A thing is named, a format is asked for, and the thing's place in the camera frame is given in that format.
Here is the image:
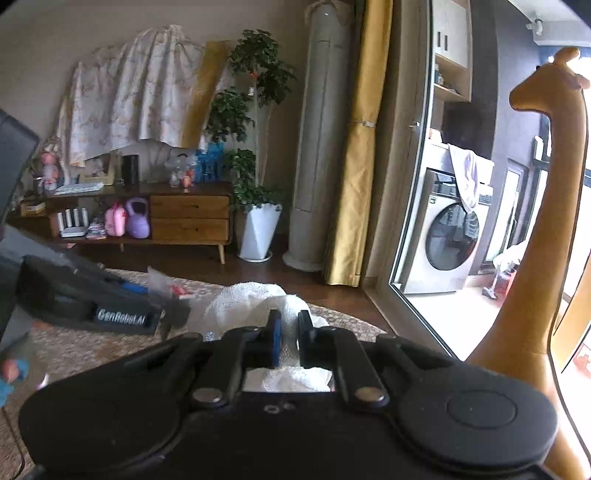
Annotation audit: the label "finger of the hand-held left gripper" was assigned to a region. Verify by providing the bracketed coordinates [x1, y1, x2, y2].
[117, 281, 192, 330]

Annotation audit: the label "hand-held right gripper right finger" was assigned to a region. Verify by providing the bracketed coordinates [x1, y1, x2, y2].
[297, 309, 462, 409]

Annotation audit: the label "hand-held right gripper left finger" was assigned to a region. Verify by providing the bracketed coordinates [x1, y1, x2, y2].
[124, 308, 283, 409]

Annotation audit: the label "small clear toy packet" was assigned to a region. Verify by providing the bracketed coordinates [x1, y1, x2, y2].
[147, 266, 195, 303]

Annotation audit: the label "white mesh cloth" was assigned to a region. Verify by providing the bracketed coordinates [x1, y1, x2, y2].
[203, 281, 333, 393]

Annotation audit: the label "beige lace tablecloth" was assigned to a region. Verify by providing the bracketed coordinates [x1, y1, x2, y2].
[0, 268, 389, 480]

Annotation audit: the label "white router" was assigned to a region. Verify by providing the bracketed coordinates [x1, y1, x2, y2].
[59, 208, 89, 238]

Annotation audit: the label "pink toy bag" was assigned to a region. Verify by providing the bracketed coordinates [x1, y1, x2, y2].
[104, 203, 127, 237]

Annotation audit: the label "purple kettlebell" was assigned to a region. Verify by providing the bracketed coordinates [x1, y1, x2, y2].
[126, 198, 151, 239]

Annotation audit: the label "wooden tv cabinet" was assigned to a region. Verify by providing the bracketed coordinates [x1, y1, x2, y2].
[7, 181, 234, 265]

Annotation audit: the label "white plant pot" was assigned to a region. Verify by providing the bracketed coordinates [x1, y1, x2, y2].
[238, 203, 283, 263]

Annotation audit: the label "white keyboard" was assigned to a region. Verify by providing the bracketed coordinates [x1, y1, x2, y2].
[54, 182, 105, 195]

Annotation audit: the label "pink doll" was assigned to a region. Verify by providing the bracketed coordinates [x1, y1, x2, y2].
[32, 138, 65, 195]

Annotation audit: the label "clear toy package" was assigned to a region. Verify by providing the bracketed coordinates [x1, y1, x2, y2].
[164, 152, 197, 189]

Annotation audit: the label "white washing machine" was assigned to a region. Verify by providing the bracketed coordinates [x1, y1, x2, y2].
[404, 168, 492, 296]

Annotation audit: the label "dark grey panel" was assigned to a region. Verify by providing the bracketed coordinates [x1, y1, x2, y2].
[0, 108, 41, 227]

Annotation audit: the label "blue plastic toys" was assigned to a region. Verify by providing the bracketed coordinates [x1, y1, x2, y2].
[196, 141, 227, 183]

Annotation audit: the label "yellow curtain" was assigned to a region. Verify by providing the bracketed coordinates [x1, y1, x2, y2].
[323, 0, 394, 288]

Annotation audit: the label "upright vacuum cleaner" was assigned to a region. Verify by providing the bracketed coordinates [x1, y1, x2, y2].
[482, 270, 504, 301]

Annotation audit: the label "beige tower air conditioner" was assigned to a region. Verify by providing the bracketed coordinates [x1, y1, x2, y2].
[283, 0, 356, 272]

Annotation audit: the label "floral cover cloth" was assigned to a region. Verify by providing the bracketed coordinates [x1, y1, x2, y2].
[58, 24, 206, 168]

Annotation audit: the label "yellow board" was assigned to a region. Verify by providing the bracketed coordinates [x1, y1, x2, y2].
[179, 41, 235, 148]

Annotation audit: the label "pale cloth on washer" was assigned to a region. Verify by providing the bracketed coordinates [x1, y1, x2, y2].
[447, 143, 483, 213]

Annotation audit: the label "yellow leather giraffe seat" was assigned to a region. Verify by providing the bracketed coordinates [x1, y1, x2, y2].
[468, 46, 591, 480]

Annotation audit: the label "green potted plant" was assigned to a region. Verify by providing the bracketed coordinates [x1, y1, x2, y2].
[205, 28, 296, 215]

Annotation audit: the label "picture frame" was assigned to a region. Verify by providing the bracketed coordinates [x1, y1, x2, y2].
[81, 154, 116, 185]

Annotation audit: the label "white wall cupboard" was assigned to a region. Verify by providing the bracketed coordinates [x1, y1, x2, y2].
[431, 0, 474, 102]

